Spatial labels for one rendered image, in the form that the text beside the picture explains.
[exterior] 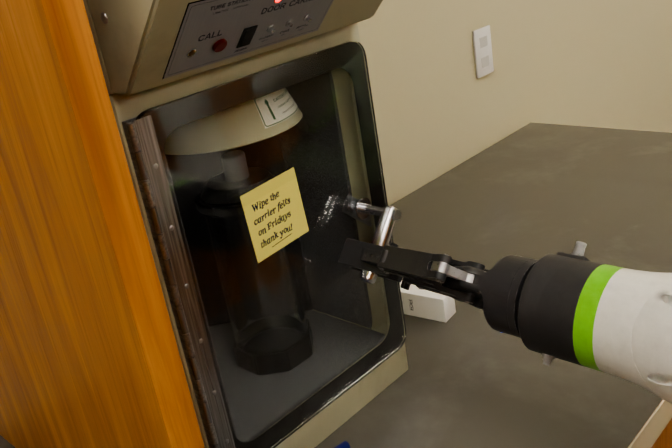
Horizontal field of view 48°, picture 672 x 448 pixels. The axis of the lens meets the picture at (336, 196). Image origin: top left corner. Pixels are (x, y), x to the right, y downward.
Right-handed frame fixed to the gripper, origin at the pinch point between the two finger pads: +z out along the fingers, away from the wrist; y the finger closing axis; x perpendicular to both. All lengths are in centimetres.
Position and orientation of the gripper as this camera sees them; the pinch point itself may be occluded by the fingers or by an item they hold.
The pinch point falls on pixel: (373, 259)
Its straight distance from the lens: 84.3
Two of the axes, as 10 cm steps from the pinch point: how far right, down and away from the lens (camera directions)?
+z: -7.2, -1.3, 6.8
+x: -3.3, 9.3, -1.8
